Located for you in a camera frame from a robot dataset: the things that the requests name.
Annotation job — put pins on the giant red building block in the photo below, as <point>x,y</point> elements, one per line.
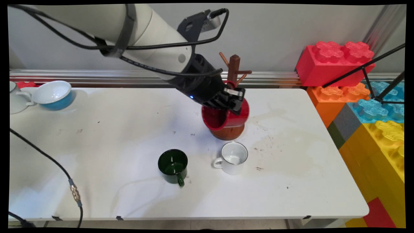
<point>323,64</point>

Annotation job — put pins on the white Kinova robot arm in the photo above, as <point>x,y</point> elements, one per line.
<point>152,32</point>

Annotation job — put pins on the giant dark green building block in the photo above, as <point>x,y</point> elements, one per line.
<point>336,136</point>

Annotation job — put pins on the blue white enamel cup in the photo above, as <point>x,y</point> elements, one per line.
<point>53,95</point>

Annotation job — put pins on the vertical aluminium profile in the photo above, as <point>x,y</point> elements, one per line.
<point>385,26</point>

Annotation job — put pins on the horizontal aluminium rail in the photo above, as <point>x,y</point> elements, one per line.
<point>275,77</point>

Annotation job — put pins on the giant grey building block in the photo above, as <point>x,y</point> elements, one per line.
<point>346,121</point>

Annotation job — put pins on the flat red building block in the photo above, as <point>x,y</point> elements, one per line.
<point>380,215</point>

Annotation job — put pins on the red enamel mug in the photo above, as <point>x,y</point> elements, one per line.
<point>233,122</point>

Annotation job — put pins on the black tripod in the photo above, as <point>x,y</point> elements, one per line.
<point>365,68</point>

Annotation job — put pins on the white enamel mug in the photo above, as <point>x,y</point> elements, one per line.
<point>233,157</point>

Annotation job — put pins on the brown wooden mug tree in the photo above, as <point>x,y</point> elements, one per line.
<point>228,133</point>

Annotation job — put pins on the giant orange building block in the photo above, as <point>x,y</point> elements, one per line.
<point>326,103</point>

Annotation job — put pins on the giant light blue building block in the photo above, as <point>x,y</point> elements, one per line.
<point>372,110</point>

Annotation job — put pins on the dark green enamel mug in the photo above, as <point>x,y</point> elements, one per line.
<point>173,165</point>

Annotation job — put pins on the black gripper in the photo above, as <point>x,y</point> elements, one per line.
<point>203,82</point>

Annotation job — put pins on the small red flat object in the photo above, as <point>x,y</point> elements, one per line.
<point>26,84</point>

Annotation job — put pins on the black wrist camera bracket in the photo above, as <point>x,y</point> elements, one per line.
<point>190,24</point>

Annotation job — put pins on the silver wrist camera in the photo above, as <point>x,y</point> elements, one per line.
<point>212,23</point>

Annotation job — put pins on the giant yellow building block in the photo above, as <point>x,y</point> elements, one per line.
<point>378,161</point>

